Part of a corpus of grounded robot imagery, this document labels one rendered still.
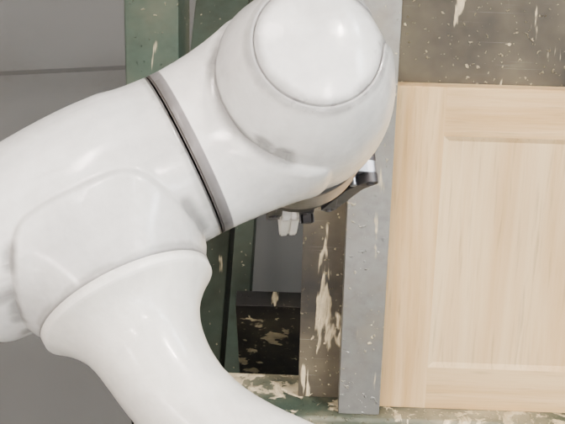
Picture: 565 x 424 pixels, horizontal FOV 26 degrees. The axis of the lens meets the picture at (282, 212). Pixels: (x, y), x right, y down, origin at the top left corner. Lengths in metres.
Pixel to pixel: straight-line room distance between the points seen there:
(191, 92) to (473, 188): 0.79
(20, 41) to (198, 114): 2.53
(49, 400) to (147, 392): 1.93
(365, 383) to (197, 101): 0.86
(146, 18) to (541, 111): 0.45
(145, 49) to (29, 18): 1.91
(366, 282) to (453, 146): 0.19
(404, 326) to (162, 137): 0.86
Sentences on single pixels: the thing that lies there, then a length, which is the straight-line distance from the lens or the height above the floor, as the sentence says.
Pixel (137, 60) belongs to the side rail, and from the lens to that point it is 1.36.
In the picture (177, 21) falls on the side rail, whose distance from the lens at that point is 1.34.
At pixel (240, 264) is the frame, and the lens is 2.49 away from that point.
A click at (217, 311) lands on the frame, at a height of 0.79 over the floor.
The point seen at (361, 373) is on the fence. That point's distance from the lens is 1.49.
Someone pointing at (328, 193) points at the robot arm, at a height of 1.62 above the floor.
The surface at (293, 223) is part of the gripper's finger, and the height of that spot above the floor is 1.43.
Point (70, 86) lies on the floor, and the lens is 3.07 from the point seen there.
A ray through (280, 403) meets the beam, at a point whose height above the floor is 0.89.
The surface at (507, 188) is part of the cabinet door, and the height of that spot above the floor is 1.13.
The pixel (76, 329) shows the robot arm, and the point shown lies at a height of 1.70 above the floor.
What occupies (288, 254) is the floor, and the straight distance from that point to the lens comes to 2.72.
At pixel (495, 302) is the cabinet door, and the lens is 1.49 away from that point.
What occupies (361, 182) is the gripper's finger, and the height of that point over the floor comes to 1.53.
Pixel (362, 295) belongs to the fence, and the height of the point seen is 1.03.
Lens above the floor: 2.26
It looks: 54 degrees down
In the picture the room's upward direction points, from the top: straight up
